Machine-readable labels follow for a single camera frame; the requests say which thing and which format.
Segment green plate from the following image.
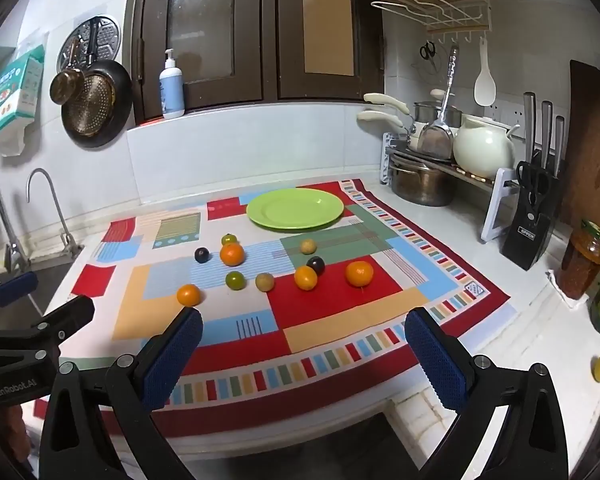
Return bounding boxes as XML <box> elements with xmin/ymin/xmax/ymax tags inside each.
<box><xmin>246</xmin><ymin>188</ymin><xmax>344</xmax><ymax>231</ymax></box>

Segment white metal dish rack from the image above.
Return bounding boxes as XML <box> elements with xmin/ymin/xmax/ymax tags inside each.
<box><xmin>379</xmin><ymin>132</ymin><xmax>519</xmax><ymax>243</ymax></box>

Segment brown kiwi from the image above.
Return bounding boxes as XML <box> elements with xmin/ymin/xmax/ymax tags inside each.
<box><xmin>300</xmin><ymin>238</ymin><xmax>317</xmax><ymax>255</ymax></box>
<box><xmin>256</xmin><ymin>273</ymin><xmax>275</xmax><ymax>292</ymax></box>

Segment white ceramic teapot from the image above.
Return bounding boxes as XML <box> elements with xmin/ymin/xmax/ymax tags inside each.
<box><xmin>453</xmin><ymin>114</ymin><xmax>520</xmax><ymax>180</ymax></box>

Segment wooden cutting board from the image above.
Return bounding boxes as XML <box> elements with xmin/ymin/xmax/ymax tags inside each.
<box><xmin>559</xmin><ymin>60</ymin><xmax>600</xmax><ymax>228</ymax></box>

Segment stainless steel stockpot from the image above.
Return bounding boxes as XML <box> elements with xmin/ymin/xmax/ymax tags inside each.
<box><xmin>389</xmin><ymin>154</ymin><xmax>456</xmax><ymax>207</ymax></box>

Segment small orange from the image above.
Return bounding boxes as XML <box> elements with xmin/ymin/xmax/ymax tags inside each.
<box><xmin>176</xmin><ymin>284</ymin><xmax>202</xmax><ymax>308</ymax></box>
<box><xmin>294</xmin><ymin>266</ymin><xmax>318</xmax><ymax>290</ymax></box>

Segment brown kiwi front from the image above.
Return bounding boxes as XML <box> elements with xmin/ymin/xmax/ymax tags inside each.
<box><xmin>256</xmin><ymin>273</ymin><xmax>275</xmax><ymax>292</ymax></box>

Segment black frying pan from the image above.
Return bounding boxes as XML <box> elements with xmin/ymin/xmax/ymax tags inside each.
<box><xmin>61</xmin><ymin>18</ymin><xmax>132</xmax><ymax>150</ymax></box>

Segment green tangerine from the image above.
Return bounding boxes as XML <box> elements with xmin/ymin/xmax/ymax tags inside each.
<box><xmin>221</xmin><ymin>233</ymin><xmax>237</xmax><ymax>245</ymax></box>
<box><xmin>225</xmin><ymin>271</ymin><xmax>247</xmax><ymax>290</ymax></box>

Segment chili sauce jar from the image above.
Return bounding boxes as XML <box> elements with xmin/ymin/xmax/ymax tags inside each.
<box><xmin>557</xmin><ymin>219</ymin><xmax>600</xmax><ymax>300</ymax></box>

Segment cream handled pan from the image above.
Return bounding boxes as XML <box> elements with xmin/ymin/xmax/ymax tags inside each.
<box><xmin>356</xmin><ymin>110</ymin><xmax>419</xmax><ymax>151</ymax></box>

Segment teal cardboard box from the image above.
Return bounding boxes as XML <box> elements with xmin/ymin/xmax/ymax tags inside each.
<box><xmin>0</xmin><ymin>44</ymin><xmax>45</xmax><ymax>142</ymax></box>

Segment black knife block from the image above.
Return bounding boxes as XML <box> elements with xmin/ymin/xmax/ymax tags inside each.
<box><xmin>502</xmin><ymin>92</ymin><xmax>566</xmax><ymax>271</ymax></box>

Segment round metal grill rack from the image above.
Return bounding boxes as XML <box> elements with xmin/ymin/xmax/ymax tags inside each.
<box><xmin>56</xmin><ymin>15</ymin><xmax>121</xmax><ymax>72</ymax></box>

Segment black hanging scissors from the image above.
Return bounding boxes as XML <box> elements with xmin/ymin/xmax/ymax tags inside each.
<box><xmin>419</xmin><ymin>40</ymin><xmax>438</xmax><ymax>74</ymax></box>

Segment small brass saucepan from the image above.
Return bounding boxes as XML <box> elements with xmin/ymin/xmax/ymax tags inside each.
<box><xmin>50</xmin><ymin>38</ymin><xmax>84</xmax><ymax>105</ymax></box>

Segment colourful patchwork placemat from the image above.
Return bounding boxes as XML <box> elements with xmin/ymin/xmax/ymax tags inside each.
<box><xmin>54</xmin><ymin>180</ymin><xmax>508</xmax><ymax>438</ymax></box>

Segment white rice paddle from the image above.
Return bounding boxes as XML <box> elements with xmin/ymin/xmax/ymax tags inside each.
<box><xmin>474</xmin><ymin>37</ymin><xmax>496</xmax><ymax>107</ymax></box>

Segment cream saucepan with lid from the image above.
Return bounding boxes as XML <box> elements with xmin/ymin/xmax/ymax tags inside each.
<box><xmin>363</xmin><ymin>89</ymin><xmax>444</xmax><ymax>137</ymax></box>

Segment large orange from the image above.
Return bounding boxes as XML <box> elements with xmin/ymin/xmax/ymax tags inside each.
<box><xmin>220</xmin><ymin>242</ymin><xmax>246</xmax><ymax>266</ymax></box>
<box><xmin>346</xmin><ymin>260</ymin><xmax>375</xmax><ymax>288</ymax></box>

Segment dark wooden window frame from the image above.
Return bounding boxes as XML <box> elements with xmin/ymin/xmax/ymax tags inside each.
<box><xmin>128</xmin><ymin>0</ymin><xmax>384</xmax><ymax>124</ymax></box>

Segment blue soap dispenser bottle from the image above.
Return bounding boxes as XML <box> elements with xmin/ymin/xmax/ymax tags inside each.
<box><xmin>159</xmin><ymin>49</ymin><xmax>185</xmax><ymax>119</ymax></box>

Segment white hanging wire rack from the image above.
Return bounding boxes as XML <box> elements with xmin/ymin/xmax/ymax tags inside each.
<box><xmin>355</xmin><ymin>0</ymin><xmax>492</xmax><ymax>44</ymax></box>

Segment thin curved faucet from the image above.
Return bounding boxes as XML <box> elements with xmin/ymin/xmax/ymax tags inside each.
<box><xmin>26</xmin><ymin>167</ymin><xmax>83</xmax><ymax>259</ymax></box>

